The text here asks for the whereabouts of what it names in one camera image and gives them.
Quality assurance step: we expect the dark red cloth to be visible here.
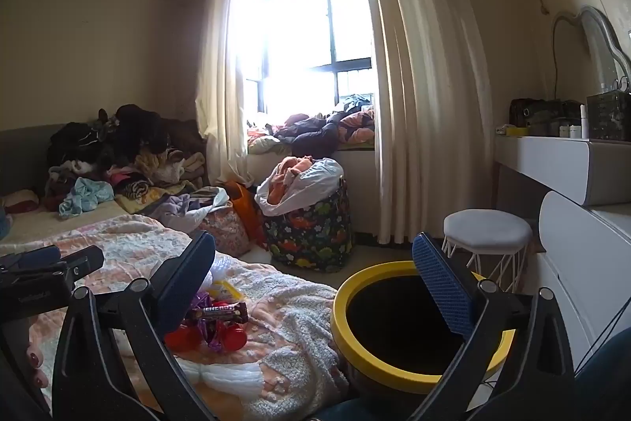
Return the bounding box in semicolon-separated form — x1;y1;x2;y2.
0;189;40;215

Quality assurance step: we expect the dark organizer box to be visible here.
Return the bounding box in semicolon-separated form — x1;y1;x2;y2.
586;90;631;142

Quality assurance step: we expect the person's left hand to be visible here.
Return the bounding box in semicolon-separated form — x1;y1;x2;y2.
22;336;54;406

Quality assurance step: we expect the grey headboard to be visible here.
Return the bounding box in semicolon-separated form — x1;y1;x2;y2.
0;122;65;196

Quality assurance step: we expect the black cable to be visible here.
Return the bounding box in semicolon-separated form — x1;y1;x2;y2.
576;300;631;375

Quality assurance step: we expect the orange towel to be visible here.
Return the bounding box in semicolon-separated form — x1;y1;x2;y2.
269;155;316;205

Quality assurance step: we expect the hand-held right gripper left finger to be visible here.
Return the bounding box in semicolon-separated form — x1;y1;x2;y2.
52;231;222;421

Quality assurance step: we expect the white plastic bag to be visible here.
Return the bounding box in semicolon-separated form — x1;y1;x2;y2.
255;157;344;217

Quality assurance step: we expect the dinosaur print laundry basket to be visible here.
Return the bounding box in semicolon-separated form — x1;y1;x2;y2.
261;181;355;274

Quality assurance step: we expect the red foil wrapper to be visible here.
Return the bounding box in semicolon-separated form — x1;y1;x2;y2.
165;324;203;353

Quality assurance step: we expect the orange and white tufted blanket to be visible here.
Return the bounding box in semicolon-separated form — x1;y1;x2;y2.
0;214;352;421

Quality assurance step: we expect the pile of clothes on bed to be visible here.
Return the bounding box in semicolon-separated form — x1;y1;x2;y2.
44;104;208;205

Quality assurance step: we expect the clear plastic bag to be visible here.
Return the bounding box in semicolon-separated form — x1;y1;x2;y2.
209;253;233;288

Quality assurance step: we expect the heap of clothes on windowsill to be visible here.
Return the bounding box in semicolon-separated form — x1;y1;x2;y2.
246;93;376;158

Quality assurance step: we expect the orange bag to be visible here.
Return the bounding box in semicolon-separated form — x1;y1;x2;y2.
224;181;268;249

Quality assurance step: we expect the lavender cloth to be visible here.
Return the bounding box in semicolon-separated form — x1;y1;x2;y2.
148;187;230;234

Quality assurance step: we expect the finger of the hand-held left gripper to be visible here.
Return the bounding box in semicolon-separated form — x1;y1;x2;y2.
0;245;61;275
58;245;106;288

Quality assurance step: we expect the black framed window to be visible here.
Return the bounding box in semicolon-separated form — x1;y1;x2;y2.
244;0;375;116

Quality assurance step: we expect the white round stool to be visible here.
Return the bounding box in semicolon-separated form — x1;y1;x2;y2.
442;209;534;294

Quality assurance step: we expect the pink floral bag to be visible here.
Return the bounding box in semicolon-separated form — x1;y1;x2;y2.
198;203;252;256

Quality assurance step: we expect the yellow rimmed trash bin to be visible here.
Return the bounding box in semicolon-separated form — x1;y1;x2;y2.
331;260;517;407

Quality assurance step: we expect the yellow and white packet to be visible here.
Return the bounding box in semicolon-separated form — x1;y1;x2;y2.
207;279;247;303

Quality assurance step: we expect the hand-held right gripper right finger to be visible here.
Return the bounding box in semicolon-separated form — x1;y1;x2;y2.
409;232;577;421

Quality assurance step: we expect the beige bed sheet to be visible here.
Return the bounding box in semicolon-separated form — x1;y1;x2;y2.
0;199;130;250

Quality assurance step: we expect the cream curtain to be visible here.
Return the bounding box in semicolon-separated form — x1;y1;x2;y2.
196;0;250;186
347;0;496;247

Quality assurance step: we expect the wavy framed mirror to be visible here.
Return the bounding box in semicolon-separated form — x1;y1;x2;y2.
551;6;631;96

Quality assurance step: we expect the brown chocolate bar wrapper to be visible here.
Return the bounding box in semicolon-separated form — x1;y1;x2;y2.
190;301;250;324

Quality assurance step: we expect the purple snack wrapper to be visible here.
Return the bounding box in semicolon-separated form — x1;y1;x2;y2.
191;292;225;349

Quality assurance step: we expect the white vanity desk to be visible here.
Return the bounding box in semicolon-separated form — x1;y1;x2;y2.
494;135;631;207

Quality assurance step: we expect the red snack packet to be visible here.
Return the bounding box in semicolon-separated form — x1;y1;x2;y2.
217;324;247;352

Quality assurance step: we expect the light blue cloth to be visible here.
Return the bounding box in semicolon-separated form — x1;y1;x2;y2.
59;178;115;219

